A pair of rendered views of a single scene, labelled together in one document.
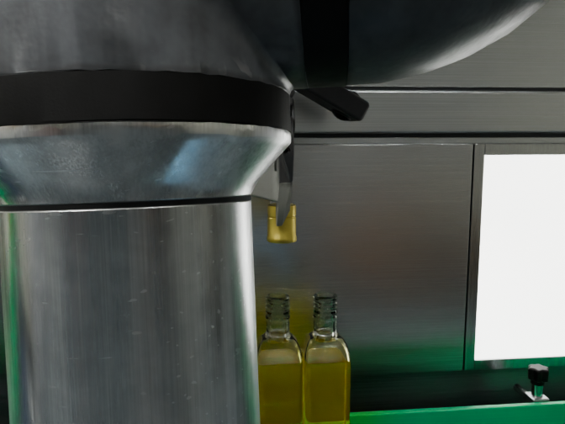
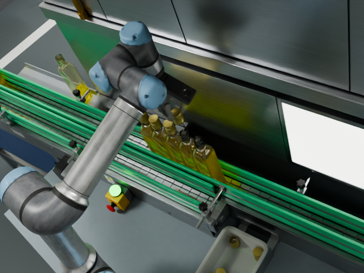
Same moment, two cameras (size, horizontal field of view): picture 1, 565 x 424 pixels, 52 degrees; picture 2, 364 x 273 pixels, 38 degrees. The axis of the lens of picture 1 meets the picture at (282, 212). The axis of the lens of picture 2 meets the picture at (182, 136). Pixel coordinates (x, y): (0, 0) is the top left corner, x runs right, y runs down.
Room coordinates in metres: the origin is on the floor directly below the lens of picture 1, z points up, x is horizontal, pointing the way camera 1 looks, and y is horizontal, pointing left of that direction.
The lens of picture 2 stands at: (0.15, -0.91, 2.45)
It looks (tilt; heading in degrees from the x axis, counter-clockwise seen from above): 51 degrees down; 60
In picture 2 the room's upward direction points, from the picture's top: 25 degrees counter-clockwise
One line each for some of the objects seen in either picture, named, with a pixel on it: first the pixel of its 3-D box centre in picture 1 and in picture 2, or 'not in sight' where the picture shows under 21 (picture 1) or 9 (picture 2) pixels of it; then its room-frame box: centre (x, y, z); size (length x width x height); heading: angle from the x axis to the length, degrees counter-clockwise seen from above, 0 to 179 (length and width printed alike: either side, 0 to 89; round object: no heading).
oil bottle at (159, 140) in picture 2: not in sight; (168, 147); (0.67, 0.12, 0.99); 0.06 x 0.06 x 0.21; 5
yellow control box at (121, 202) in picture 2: not in sight; (119, 197); (0.46, 0.28, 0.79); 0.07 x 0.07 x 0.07; 6
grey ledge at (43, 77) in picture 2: not in sight; (95, 105); (0.72, 0.66, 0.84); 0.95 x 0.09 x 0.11; 96
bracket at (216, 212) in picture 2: not in sight; (219, 216); (0.59, -0.14, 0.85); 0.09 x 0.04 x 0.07; 6
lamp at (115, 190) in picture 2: not in sight; (115, 190); (0.46, 0.28, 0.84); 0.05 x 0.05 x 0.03
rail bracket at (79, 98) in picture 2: not in sight; (85, 97); (0.69, 0.64, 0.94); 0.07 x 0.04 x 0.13; 6
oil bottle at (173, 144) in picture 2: not in sight; (181, 152); (0.68, 0.06, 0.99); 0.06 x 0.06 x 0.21; 6
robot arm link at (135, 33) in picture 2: not in sight; (138, 44); (0.68, 0.02, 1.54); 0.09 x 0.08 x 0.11; 175
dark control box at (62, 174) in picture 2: not in sight; (68, 171); (0.43, 0.56, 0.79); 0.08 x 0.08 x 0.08; 6
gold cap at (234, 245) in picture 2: not in sight; (234, 241); (0.56, -0.21, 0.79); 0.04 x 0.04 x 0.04
